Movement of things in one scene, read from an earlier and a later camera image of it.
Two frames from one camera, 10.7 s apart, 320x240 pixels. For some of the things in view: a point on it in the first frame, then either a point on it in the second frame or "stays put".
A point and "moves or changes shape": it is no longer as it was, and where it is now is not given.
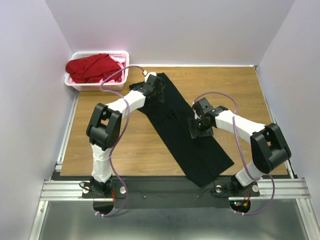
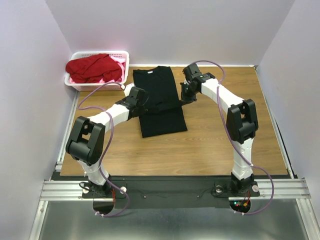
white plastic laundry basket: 92,87 stays put
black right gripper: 192,123 → 185,98
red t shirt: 97,68 stays put
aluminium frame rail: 54,190 stays put
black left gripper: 159,92 → 142,110
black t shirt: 204,157 moves or changes shape
